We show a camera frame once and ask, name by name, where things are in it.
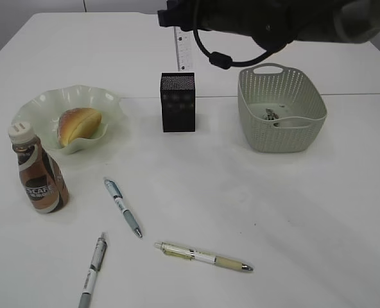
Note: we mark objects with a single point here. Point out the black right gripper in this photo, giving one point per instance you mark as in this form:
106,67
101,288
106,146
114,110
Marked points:
269,23

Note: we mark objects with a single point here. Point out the clear plastic ruler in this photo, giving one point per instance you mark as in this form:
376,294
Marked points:
183,50

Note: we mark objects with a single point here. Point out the smaller paper ball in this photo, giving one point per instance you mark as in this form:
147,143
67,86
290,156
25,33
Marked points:
270,115

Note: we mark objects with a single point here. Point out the golden bread roll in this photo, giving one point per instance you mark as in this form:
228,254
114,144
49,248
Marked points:
77,123

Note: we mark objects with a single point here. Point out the blue grey click pen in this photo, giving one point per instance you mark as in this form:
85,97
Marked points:
116,194

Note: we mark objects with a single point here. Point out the cream yellow click pen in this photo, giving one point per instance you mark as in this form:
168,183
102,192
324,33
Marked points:
205,257

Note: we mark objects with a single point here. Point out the brown Nescafe coffee bottle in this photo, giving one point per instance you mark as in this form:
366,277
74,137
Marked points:
39,173

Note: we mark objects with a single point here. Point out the white grey click pen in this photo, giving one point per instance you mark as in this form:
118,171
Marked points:
94,268

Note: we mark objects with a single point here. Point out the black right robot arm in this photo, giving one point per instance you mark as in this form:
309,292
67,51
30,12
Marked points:
351,22

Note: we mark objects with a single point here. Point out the grey-green plastic basket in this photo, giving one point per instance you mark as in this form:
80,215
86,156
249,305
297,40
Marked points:
292,95

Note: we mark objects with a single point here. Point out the black mesh pen holder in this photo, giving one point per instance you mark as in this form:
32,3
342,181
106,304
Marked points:
178,102

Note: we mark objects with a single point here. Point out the pale green wavy plate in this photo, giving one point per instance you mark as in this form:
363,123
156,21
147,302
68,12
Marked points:
44,111

